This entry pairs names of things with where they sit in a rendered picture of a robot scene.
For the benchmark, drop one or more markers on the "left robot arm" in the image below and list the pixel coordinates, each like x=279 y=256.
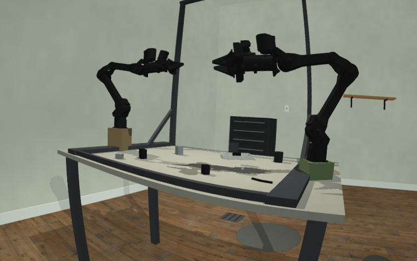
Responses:
x=317 y=124

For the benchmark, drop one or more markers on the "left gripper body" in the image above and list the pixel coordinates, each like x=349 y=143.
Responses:
x=251 y=62

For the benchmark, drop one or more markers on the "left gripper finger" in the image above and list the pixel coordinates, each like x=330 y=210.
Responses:
x=225 y=60
x=226 y=70

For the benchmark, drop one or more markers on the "black cylinder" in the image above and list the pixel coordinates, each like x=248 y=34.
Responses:
x=278 y=157

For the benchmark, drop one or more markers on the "black metal overhead frame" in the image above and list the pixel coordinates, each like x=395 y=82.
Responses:
x=172 y=113

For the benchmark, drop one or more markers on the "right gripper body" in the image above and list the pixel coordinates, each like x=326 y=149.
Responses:
x=162 y=66

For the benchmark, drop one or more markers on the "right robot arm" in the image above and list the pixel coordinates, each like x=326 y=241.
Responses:
x=122 y=105

